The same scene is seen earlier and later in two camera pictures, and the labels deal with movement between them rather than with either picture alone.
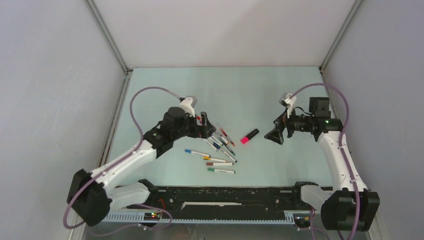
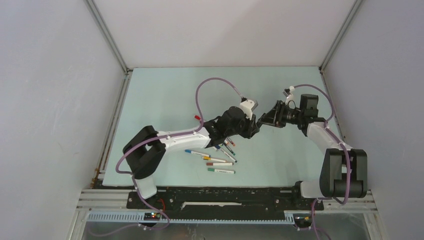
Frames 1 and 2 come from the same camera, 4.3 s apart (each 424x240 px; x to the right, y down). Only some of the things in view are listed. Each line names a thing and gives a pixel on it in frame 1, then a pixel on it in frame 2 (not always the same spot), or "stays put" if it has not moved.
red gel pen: x=225 y=134 stays put
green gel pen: x=233 y=154 stays put
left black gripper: x=204 y=131 → x=251 y=128
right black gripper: x=282 y=122 → x=275 y=117
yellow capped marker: x=206 y=157 stays put
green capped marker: x=220 y=170 stays put
